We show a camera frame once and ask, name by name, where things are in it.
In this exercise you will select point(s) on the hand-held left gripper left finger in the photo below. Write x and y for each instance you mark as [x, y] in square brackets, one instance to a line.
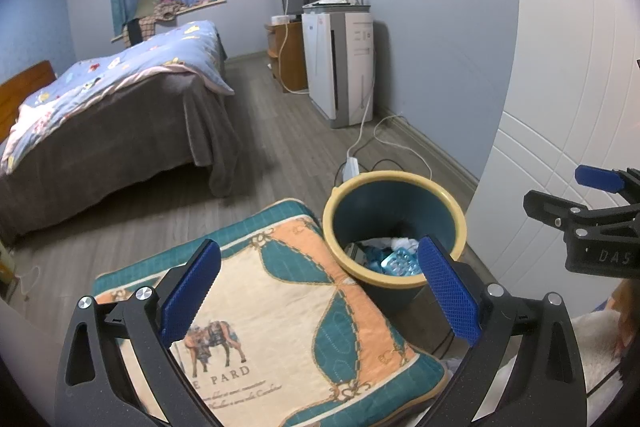
[192, 292]

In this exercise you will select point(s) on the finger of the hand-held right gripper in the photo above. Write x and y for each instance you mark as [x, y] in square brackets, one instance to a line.
[595, 177]
[545, 204]

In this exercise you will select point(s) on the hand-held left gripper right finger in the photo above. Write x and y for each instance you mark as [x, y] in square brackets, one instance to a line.
[450, 292]

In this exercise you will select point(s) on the silver blister pack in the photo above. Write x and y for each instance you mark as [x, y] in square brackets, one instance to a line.
[402, 263]

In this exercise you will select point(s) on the blue face mask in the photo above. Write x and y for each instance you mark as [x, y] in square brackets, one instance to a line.
[372, 258]

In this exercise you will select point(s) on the white tissue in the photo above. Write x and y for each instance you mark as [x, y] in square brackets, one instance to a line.
[375, 242]

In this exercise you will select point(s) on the teal bin with yellow rim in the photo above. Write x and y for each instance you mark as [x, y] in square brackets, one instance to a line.
[390, 207]

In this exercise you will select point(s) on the white panelled door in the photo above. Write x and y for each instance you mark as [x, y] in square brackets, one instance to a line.
[550, 157]

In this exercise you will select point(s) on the teal and orange printed cushion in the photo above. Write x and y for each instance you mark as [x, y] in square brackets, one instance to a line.
[280, 307]

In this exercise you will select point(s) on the white fluffy blanket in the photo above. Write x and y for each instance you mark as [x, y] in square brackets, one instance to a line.
[595, 347]

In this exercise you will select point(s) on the white power strip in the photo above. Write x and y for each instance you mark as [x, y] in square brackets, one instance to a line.
[351, 169]

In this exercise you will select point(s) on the wooden bed with grey cover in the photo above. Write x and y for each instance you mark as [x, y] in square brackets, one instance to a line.
[125, 132]

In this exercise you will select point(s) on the blue printed quilt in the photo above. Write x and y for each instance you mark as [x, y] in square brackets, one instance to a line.
[125, 67]

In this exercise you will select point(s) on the wooden cabinet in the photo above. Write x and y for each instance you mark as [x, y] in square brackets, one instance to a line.
[295, 57]

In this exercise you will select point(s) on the white air purifier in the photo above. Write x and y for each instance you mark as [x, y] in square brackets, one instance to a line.
[320, 57]

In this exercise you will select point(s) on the plaid clothes pile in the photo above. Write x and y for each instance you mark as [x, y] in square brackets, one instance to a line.
[160, 14]

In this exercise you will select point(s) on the small white box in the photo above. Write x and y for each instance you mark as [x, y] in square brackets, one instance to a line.
[285, 19]

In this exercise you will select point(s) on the window sill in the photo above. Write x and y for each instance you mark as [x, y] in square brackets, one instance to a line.
[210, 3]

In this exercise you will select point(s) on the olive green pillow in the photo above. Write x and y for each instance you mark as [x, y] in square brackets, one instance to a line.
[150, 2]

